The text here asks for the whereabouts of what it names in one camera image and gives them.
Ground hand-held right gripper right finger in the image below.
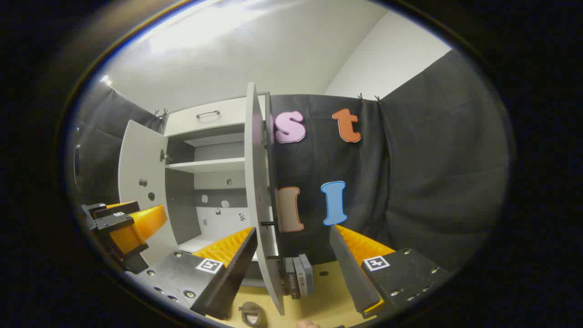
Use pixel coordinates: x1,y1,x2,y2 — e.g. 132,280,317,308
329,224,451,319

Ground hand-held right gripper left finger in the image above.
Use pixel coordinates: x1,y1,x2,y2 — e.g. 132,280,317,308
125,226,258,320

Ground brown fuzzy shoe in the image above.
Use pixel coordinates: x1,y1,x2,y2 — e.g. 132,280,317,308
239,302,267,328

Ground white cabinet door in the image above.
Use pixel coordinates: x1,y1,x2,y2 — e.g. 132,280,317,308
118,120,183,265
245,82,285,316

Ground white grey shoe cabinet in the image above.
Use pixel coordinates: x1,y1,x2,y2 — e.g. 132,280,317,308
163,93,281,287

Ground white cabinet drawer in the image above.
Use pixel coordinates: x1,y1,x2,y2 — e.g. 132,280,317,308
164,95,267,137

